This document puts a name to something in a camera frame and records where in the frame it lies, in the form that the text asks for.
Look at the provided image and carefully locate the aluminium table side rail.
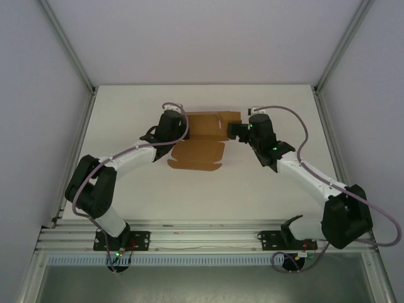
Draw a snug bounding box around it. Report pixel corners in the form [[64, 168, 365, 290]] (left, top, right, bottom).
[[312, 88, 376, 229], [50, 88, 97, 229]]

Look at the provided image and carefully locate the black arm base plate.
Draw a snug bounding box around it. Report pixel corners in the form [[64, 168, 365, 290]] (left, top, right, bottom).
[[256, 230, 318, 252], [92, 230, 151, 252]]

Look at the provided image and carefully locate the brown cardboard box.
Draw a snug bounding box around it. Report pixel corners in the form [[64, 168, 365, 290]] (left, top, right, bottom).
[[167, 110, 243, 173]]

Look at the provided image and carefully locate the aluminium mounting rail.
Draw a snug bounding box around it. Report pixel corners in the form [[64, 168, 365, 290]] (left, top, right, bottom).
[[33, 220, 379, 254]]

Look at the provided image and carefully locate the aluminium frame post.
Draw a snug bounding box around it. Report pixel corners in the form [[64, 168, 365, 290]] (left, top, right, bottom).
[[313, 0, 376, 93], [33, 0, 96, 93]]

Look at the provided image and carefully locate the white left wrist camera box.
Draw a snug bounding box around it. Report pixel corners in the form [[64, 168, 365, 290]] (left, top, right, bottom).
[[162, 103, 184, 115]]

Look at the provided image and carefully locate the round black cable grommet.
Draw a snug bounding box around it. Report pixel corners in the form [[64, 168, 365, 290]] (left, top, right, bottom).
[[282, 254, 306, 273], [107, 263, 130, 274]]

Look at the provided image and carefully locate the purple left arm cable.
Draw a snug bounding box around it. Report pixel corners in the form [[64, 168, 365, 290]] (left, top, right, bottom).
[[71, 101, 191, 276]]

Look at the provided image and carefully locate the slotted grey cable duct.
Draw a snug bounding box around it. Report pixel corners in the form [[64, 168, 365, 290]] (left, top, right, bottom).
[[47, 255, 306, 266]]

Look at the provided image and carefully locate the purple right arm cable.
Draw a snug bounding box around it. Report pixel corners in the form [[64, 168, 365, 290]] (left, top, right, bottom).
[[252, 105, 402, 274]]

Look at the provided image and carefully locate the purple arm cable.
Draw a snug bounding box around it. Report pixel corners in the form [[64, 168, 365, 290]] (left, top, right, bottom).
[[71, 101, 191, 276], [252, 105, 402, 274]]

